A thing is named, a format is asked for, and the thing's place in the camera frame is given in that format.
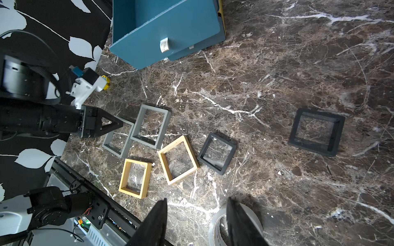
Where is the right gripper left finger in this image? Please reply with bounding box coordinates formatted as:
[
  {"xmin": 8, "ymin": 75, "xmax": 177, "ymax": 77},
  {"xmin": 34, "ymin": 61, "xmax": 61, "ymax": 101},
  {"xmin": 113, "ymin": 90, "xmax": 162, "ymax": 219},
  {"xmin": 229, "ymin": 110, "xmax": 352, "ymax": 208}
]
[{"xmin": 126, "ymin": 198, "xmax": 168, "ymax": 246}]

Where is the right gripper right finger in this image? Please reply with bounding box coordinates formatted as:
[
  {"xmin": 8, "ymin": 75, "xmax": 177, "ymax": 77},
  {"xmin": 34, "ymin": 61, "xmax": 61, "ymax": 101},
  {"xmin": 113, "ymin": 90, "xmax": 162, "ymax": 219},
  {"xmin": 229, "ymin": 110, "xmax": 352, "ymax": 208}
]
[{"xmin": 226, "ymin": 197, "xmax": 268, "ymax": 246}]

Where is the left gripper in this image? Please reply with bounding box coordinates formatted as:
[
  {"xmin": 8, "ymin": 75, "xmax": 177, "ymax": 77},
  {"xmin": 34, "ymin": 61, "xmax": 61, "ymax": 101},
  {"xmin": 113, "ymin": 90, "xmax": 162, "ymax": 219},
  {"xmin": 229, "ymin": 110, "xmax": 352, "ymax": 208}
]
[{"xmin": 79, "ymin": 106, "xmax": 123, "ymax": 138}]

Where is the grey brooch box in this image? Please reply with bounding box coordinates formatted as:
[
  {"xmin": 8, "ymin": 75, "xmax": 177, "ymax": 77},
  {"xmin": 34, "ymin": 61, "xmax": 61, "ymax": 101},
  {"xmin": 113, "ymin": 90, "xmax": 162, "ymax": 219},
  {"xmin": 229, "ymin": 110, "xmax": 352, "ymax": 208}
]
[
  {"xmin": 131, "ymin": 105, "xmax": 171, "ymax": 150},
  {"xmin": 102, "ymin": 117, "xmax": 134, "ymax": 158}
]

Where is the small black brooch box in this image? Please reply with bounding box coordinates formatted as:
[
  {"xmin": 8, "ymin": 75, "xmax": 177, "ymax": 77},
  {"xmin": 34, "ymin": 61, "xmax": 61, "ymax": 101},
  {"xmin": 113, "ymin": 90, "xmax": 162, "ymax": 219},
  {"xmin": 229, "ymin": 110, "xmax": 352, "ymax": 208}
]
[{"xmin": 197, "ymin": 132, "xmax": 238, "ymax": 176}]

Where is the teal top drawer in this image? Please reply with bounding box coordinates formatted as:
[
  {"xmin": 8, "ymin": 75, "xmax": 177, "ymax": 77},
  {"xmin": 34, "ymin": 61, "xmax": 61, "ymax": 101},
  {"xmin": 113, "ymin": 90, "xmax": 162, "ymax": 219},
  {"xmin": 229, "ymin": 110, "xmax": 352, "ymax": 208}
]
[{"xmin": 109, "ymin": 1, "xmax": 220, "ymax": 69}]

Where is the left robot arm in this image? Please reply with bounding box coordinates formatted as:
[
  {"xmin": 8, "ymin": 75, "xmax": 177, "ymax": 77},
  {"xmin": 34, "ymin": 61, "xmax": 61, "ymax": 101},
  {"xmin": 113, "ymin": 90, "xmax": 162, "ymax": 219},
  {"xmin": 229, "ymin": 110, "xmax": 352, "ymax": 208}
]
[{"xmin": 1, "ymin": 52, "xmax": 124, "ymax": 138}]

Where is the yellow brooch box lower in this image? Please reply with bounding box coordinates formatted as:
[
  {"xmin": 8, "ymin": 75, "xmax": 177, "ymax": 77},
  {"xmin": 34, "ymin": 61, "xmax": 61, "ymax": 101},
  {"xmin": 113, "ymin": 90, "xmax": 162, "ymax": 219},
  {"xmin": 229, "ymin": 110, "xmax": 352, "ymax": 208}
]
[{"xmin": 119, "ymin": 159, "xmax": 152, "ymax": 199}]

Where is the yellow brooch box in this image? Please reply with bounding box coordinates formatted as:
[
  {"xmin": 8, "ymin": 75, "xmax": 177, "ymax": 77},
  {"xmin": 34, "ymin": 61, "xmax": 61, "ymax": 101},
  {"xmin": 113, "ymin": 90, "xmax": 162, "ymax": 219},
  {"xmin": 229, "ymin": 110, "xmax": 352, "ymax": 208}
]
[
  {"xmin": 119, "ymin": 159, "xmax": 152, "ymax": 199},
  {"xmin": 158, "ymin": 135, "xmax": 200, "ymax": 185}
]

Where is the yellow brooch box upper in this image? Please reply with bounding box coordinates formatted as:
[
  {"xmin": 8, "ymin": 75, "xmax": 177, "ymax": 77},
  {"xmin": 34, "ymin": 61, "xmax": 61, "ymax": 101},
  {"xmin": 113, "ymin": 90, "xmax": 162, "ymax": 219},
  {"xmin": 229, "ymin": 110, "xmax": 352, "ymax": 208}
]
[{"xmin": 158, "ymin": 135, "xmax": 200, "ymax": 185}]

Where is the teal drawer cabinet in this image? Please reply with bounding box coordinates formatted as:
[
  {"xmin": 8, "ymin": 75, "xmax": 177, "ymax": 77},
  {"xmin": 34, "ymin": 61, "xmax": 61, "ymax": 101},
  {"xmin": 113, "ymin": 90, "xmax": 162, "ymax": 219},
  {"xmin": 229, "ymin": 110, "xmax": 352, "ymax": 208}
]
[{"xmin": 167, "ymin": 0, "xmax": 226, "ymax": 61}]

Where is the clear tape roll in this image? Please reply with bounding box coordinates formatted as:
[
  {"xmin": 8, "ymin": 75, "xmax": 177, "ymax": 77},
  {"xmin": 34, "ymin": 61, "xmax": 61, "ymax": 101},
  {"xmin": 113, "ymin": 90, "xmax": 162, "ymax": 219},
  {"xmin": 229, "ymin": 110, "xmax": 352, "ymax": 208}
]
[{"xmin": 207, "ymin": 204, "xmax": 263, "ymax": 246}]

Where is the small yellow blue toy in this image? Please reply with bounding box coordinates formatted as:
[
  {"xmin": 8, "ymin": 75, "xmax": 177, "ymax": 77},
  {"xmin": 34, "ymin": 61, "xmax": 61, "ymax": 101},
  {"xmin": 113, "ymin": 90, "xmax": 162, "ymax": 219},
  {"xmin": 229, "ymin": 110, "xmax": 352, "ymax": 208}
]
[{"xmin": 102, "ymin": 75, "xmax": 110, "ymax": 90}]

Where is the white perforated strip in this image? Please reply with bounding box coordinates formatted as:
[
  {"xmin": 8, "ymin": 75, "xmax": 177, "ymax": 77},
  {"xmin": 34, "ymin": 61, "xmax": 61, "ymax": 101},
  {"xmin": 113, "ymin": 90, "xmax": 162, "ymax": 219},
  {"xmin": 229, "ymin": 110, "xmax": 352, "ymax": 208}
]
[{"xmin": 85, "ymin": 224, "xmax": 111, "ymax": 246}]

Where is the small circuit board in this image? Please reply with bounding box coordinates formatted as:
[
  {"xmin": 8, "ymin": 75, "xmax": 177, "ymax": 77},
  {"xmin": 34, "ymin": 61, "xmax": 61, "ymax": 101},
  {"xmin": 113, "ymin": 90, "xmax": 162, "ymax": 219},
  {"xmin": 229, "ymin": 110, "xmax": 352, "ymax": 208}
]
[{"xmin": 77, "ymin": 217, "xmax": 91, "ymax": 231}]

